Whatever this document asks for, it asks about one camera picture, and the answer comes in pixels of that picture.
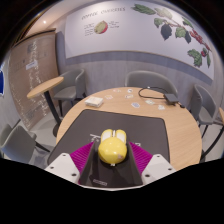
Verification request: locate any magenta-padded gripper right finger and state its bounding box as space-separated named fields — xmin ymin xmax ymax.
xmin=126 ymin=141 xmax=177 ymax=186

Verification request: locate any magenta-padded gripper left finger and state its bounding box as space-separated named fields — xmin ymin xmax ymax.
xmin=44 ymin=141 xmax=101 ymax=186

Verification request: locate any yellow computer mouse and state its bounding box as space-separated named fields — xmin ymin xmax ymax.
xmin=97 ymin=128 xmax=129 ymax=165

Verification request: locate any black mouse pad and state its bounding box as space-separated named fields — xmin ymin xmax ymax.
xmin=47 ymin=109 xmax=171 ymax=188

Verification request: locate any grey upholstered chair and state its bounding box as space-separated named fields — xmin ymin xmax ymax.
xmin=189 ymin=83 xmax=224 ymax=138
xmin=53 ymin=68 xmax=87 ymax=116
xmin=0 ymin=123 xmax=51 ymax=166
xmin=124 ymin=70 xmax=179 ymax=98

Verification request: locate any black flat box device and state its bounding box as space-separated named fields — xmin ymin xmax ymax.
xmin=163 ymin=92 xmax=180 ymax=105

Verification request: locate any small white box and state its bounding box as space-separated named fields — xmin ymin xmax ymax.
xmin=84 ymin=96 xmax=104 ymax=108

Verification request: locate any round wooden side table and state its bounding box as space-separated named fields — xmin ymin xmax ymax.
xmin=199 ymin=107 xmax=224 ymax=163
xmin=26 ymin=76 xmax=65 ymax=138

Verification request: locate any black cable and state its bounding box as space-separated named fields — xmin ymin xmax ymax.
xmin=137 ymin=86 xmax=168 ymax=100

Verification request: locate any brown wall panel with writing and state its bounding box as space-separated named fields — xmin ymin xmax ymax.
xmin=8 ymin=31 xmax=60 ymax=130

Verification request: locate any white wall mural panel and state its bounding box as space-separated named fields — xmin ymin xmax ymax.
xmin=64 ymin=3 xmax=215 ymax=81

